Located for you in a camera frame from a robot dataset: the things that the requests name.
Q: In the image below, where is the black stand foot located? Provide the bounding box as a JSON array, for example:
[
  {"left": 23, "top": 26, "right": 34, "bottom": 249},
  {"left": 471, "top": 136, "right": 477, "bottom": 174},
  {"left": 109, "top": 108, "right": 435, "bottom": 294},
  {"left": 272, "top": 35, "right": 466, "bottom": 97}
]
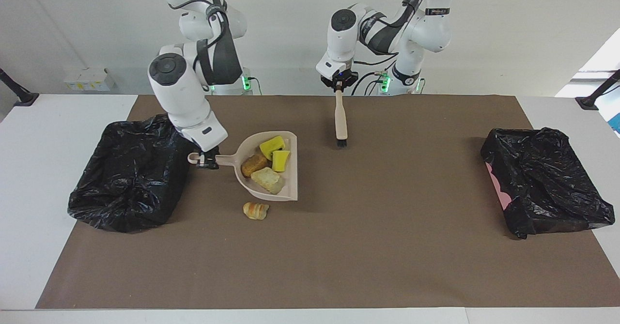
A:
[
  {"left": 0, "top": 68, "right": 39, "bottom": 108},
  {"left": 575, "top": 70, "right": 620, "bottom": 110}
]

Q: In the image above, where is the right black bag bin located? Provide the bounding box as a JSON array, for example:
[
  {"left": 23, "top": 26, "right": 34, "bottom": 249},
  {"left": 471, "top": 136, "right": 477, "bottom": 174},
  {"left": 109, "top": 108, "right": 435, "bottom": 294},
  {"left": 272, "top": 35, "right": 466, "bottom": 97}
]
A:
[{"left": 480, "top": 127, "right": 616, "bottom": 240}]

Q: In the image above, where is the beige hand brush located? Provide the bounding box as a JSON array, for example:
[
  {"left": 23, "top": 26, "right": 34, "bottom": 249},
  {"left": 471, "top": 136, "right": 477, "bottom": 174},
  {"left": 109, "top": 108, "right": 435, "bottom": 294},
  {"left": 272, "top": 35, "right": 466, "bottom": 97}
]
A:
[{"left": 334, "top": 89, "right": 349, "bottom": 149}]

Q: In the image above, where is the black bag lined bin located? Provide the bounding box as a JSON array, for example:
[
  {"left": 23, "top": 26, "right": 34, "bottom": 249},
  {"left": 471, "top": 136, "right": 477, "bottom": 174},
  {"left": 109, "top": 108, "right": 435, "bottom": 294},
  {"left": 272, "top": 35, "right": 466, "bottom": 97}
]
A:
[{"left": 67, "top": 113, "right": 196, "bottom": 233}]

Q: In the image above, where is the notched yellow sponge piece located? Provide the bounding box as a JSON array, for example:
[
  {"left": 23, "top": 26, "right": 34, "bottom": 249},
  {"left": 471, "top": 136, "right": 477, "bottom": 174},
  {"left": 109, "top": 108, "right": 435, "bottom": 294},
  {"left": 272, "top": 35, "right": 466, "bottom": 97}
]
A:
[{"left": 259, "top": 135, "right": 286, "bottom": 155}]

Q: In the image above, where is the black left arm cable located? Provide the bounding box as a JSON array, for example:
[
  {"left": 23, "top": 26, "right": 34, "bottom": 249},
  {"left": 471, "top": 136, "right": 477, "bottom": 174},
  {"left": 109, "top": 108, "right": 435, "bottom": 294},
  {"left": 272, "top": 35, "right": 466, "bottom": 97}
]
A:
[{"left": 353, "top": 0, "right": 423, "bottom": 68}]

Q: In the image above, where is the brown table mat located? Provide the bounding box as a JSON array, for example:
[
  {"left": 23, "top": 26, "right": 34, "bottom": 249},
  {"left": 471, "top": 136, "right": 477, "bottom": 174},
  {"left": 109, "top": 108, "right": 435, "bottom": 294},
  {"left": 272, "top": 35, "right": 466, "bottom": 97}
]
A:
[{"left": 35, "top": 95, "right": 620, "bottom": 310}]

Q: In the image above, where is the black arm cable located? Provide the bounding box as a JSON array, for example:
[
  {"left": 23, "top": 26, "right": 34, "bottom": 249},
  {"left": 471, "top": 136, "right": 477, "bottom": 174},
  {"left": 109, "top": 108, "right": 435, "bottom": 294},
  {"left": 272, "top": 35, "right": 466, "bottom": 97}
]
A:
[
  {"left": 353, "top": 0, "right": 423, "bottom": 68},
  {"left": 169, "top": 0, "right": 228, "bottom": 73}
]

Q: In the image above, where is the beige plastic dustpan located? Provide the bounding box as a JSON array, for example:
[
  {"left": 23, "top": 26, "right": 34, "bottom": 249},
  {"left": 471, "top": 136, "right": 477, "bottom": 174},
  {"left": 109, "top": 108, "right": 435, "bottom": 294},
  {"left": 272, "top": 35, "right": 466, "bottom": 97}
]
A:
[{"left": 187, "top": 130, "right": 298, "bottom": 201}]

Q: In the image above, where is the pink plastic bin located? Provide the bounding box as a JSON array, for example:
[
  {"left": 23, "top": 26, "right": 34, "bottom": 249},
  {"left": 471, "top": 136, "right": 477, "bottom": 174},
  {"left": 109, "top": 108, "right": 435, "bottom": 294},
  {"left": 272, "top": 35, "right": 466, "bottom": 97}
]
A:
[{"left": 486, "top": 162, "right": 512, "bottom": 209}]

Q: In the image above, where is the golden croissant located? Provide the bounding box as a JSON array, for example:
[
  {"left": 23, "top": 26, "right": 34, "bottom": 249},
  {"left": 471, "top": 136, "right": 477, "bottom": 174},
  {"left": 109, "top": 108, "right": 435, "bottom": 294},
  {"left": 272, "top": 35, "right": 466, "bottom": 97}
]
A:
[{"left": 243, "top": 201, "right": 270, "bottom": 221}]

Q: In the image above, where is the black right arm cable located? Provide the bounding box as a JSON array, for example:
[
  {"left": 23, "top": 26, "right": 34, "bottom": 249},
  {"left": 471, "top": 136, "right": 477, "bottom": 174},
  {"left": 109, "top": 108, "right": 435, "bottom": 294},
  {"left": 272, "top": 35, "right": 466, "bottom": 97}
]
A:
[{"left": 169, "top": 0, "right": 228, "bottom": 73}]

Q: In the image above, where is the small yellow sponge piece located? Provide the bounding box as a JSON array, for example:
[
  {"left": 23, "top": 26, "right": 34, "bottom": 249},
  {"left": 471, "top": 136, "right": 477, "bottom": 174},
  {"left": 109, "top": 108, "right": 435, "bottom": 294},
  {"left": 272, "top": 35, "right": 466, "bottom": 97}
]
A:
[{"left": 271, "top": 150, "right": 291, "bottom": 172}]

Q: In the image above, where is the white wall socket box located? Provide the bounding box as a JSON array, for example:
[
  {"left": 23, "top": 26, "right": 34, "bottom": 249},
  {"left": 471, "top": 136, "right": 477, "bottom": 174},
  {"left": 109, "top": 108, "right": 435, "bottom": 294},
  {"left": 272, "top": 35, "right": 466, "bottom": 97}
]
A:
[{"left": 64, "top": 67, "right": 116, "bottom": 92}]

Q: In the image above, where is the black left base cable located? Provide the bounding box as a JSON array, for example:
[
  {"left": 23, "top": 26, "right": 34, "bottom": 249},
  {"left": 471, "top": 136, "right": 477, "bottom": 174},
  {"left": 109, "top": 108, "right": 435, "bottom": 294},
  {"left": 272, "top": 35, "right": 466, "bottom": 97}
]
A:
[{"left": 351, "top": 71, "right": 388, "bottom": 96}]

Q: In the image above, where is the pale bread chunk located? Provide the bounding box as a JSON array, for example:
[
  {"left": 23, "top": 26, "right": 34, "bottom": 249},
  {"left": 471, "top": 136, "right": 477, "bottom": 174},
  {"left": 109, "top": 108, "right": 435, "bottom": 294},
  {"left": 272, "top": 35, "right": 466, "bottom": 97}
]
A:
[{"left": 250, "top": 167, "right": 285, "bottom": 195}]

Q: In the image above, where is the brown bread roll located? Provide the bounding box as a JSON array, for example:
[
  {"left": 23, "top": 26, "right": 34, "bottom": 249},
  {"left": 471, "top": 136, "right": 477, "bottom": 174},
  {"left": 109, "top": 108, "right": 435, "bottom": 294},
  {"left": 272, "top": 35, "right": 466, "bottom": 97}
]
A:
[{"left": 241, "top": 153, "right": 269, "bottom": 178}]

